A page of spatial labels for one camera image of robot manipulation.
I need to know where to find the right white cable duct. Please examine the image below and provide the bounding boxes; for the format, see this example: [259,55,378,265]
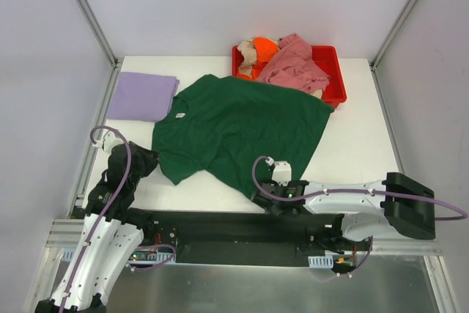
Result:
[308,254,334,269]

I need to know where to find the aluminium frame post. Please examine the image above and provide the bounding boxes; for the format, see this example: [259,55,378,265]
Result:
[369,0,446,70]
[54,0,124,70]

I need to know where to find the right aluminium frame post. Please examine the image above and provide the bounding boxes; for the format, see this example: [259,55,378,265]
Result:
[369,0,446,70]

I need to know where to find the beige t shirt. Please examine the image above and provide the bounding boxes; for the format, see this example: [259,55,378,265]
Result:
[237,38,257,78]

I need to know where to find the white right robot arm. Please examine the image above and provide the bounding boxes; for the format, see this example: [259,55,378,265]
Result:
[251,172,435,251]

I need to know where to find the pink t shirt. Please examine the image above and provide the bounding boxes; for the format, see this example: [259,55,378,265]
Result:
[256,34,330,95]

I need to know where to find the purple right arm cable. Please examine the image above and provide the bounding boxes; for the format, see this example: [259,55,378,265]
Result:
[252,155,469,280]

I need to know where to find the front aluminium rail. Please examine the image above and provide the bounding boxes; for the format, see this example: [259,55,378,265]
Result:
[45,219,442,256]

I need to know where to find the left aluminium frame post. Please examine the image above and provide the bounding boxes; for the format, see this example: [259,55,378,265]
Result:
[54,0,124,70]

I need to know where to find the green t shirt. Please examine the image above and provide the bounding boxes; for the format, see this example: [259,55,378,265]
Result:
[152,75,334,196]

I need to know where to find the red plastic bin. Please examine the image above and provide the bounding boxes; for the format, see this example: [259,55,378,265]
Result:
[232,45,347,108]

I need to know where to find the white cable duct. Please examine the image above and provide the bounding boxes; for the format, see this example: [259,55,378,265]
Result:
[308,254,334,269]
[62,248,177,265]

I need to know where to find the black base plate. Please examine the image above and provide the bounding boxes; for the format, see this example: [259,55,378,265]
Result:
[123,208,372,267]

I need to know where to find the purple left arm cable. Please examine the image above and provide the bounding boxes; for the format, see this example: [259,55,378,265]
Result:
[58,125,177,313]

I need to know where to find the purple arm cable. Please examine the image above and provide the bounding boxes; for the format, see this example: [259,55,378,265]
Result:
[58,125,177,313]
[252,155,469,280]

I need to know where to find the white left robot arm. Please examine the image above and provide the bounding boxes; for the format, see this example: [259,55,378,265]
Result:
[35,142,159,312]

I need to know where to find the orange t shirt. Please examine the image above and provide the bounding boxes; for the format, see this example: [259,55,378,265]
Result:
[235,37,278,81]

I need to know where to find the left white cable duct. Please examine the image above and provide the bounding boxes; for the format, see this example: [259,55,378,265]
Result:
[62,248,177,265]

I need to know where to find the folded lavender t shirt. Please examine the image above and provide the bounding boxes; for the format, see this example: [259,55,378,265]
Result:
[106,72,180,122]

